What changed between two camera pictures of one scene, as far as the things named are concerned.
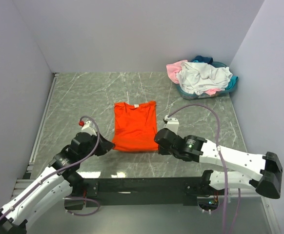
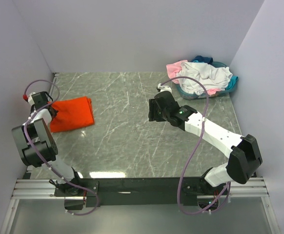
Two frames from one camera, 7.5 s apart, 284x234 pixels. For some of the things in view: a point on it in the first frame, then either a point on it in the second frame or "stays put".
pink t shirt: (174, 68) stays put
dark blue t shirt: (208, 60) stays put
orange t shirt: (134, 126) → (71, 114)
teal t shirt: (232, 82) stays put
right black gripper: (163, 151) → (153, 107)
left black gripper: (105, 146) → (55, 112)
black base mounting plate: (139, 192) stays put
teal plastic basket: (187, 96) stays put
